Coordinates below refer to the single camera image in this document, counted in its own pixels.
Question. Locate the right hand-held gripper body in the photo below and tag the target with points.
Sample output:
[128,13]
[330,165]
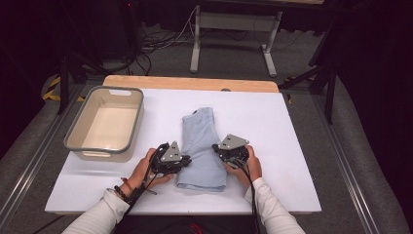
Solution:
[232,144]

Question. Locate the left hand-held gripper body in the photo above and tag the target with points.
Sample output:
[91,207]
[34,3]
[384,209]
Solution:
[171,156]

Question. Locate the light blue tank top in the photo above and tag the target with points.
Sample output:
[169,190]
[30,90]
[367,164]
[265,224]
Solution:
[203,156]

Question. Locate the beige basket with grey rim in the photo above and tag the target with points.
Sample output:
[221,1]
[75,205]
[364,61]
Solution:
[107,97]

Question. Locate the person's right hand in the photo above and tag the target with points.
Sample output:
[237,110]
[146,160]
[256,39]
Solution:
[251,170]

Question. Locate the person's left hand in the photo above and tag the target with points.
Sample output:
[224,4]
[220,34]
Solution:
[139,174]

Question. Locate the person's dark lap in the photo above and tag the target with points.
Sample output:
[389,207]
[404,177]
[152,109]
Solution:
[181,226]

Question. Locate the yellow black hazard tape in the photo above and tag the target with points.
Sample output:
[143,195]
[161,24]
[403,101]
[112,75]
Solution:
[289,99]
[51,91]

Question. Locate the black metal stand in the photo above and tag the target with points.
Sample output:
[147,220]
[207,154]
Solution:
[330,97]
[64,84]

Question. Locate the aluminium floor rail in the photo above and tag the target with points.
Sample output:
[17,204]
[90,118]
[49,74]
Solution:
[35,159]
[344,162]

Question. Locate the white metal desk frame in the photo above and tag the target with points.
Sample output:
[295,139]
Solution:
[233,21]

